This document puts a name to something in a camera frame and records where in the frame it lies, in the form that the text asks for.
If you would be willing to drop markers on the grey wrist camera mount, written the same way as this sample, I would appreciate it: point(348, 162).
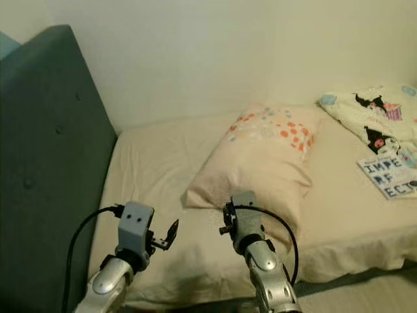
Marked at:
point(135, 225)
point(249, 218)

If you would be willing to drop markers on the grey-green padded headboard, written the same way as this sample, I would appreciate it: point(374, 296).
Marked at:
point(52, 169)

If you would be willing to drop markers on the bed mattress with beige sheet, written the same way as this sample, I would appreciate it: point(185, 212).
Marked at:
point(156, 163)

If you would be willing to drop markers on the cream cartoon print comforter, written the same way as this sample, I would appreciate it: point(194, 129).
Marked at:
point(371, 111)

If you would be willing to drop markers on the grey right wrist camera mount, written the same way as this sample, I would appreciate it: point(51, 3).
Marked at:
point(249, 218)

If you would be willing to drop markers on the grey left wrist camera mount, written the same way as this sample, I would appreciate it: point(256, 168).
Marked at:
point(135, 225)

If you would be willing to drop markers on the pink pillow with orange dots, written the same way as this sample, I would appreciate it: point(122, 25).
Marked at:
point(260, 163)

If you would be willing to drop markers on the white book with blue letters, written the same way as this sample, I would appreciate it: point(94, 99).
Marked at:
point(391, 177)

